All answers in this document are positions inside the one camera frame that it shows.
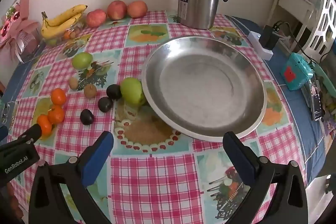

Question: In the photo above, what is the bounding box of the green pear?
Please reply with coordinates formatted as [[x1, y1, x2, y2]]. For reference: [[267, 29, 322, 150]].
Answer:
[[72, 52, 93, 69]]

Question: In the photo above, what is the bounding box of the clear glass bowl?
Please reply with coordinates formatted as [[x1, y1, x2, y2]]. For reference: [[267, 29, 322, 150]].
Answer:
[[43, 21, 87, 46]]

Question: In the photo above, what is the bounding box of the white lattice basket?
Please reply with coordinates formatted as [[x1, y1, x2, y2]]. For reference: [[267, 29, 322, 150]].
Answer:
[[306, 0, 336, 59]]

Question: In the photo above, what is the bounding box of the white power strip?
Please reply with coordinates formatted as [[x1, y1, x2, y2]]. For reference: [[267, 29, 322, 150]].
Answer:
[[248, 31, 273, 60]]

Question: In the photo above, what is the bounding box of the pink wrapped bouquet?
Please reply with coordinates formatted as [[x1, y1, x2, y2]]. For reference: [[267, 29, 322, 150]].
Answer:
[[0, 0, 44, 63]]

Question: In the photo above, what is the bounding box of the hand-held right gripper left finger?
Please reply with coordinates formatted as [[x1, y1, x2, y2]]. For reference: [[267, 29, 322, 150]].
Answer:
[[28, 131, 114, 224]]

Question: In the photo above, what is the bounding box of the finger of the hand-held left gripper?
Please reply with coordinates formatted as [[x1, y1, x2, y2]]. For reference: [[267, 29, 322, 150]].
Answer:
[[17, 123, 44, 146]]

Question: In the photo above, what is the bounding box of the red apple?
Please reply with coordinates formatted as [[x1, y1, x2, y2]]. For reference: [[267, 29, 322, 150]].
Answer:
[[127, 0, 148, 18], [86, 9, 108, 28], [107, 0, 128, 20]]

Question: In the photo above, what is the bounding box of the large steel bowl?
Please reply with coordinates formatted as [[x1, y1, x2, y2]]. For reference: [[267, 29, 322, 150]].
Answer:
[[141, 35, 267, 143]]

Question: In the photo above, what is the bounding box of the dark plum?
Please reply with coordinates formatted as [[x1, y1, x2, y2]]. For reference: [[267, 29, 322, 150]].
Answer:
[[80, 109, 95, 125], [98, 97, 114, 113], [106, 84, 122, 101]]

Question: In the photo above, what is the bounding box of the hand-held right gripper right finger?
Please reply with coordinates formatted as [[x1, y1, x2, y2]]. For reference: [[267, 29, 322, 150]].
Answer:
[[223, 131, 309, 224]]

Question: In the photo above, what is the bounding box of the black cable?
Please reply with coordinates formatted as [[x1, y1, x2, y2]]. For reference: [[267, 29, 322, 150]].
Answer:
[[274, 21, 336, 67]]

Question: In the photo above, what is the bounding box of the black charger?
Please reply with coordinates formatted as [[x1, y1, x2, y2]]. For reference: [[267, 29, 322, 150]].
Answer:
[[259, 25, 281, 50]]

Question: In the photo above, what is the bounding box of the clear acrylic stand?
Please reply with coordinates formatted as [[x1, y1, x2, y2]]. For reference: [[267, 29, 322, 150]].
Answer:
[[0, 101, 12, 125]]

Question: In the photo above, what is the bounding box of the dark smartphone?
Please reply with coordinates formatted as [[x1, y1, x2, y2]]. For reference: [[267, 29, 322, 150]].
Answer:
[[310, 77, 323, 122]]

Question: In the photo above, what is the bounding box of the teal box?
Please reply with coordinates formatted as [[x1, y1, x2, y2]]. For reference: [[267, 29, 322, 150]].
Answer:
[[280, 53, 314, 90]]

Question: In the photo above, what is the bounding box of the green apple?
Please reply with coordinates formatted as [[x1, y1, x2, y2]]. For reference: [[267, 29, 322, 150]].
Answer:
[[120, 77, 147, 106]]

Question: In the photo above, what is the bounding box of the pink checkered fruit-print tablecloth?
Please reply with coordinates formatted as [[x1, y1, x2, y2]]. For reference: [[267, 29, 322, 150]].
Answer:
[[7, 10, 307, 224]]

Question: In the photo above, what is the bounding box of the yellow banana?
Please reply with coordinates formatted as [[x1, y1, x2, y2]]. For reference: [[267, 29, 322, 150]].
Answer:
[[46, 5, 88, 28], [41, 12, 82, 39]]

